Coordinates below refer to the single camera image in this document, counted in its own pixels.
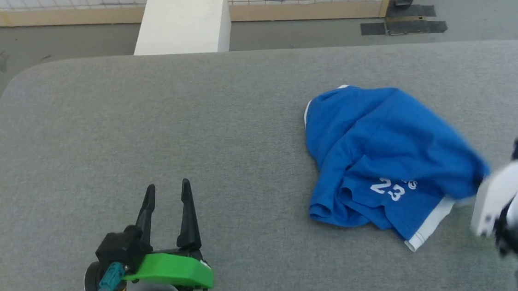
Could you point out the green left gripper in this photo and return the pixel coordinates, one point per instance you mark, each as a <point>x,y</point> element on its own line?
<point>176,271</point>

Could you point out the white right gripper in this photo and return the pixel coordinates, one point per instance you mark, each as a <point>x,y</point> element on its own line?
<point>503,195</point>

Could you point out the blue shorts with white trim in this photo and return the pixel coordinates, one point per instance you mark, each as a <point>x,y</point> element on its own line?
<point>379,140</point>

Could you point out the large black floor mat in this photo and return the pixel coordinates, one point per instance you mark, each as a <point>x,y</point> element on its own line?
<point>404,27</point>

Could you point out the white rectangular block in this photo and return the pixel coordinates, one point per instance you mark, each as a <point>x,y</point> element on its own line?
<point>184,19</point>

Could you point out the small black floor mat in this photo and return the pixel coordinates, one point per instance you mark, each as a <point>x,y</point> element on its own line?
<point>412,11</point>

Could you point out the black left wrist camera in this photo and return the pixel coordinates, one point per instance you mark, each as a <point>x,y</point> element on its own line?
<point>119,249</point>

